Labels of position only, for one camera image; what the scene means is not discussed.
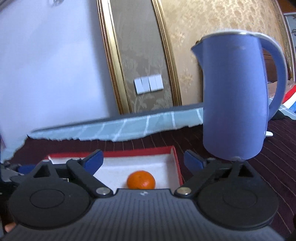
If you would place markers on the blue electric kettle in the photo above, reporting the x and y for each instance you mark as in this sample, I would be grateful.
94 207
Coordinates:
244 81

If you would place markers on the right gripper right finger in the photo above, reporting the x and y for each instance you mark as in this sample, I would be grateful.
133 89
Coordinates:
204 172

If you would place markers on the red white blue pillow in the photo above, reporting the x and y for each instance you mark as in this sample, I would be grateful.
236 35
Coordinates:
289 100

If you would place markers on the orange tangerine right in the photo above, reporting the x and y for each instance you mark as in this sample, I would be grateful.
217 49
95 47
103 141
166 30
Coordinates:
141 180

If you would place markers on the white wall switch panel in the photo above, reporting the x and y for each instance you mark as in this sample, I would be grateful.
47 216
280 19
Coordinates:
148 84

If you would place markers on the red tray white lining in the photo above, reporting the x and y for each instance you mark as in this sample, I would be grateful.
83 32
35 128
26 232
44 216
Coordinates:
161 162

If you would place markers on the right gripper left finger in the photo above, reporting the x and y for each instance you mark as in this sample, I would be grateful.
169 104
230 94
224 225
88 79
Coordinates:
82 172

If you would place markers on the gold wall frame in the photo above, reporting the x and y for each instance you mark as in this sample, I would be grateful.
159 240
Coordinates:
137 44

